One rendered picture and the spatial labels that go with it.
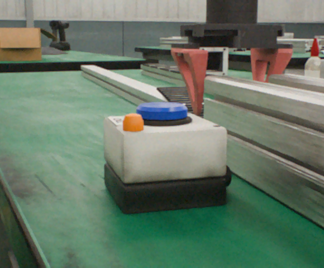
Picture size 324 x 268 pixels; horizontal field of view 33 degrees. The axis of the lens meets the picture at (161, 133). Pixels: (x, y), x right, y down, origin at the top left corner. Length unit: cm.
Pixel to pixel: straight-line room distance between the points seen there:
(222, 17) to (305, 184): 26
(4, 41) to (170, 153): 224
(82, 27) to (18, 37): 919
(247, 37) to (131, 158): 26
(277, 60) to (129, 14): 1151
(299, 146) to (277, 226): 6
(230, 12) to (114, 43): 1141
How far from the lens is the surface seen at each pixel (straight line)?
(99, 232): 36
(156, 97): 85
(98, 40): 1188
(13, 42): 261
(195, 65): 58
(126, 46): 1207
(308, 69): 119
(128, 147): 38
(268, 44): 61
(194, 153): 40
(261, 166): 45
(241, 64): 358
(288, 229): 37
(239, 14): 60
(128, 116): 38
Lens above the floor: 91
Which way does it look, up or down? 11 degrees down
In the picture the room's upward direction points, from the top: straight up
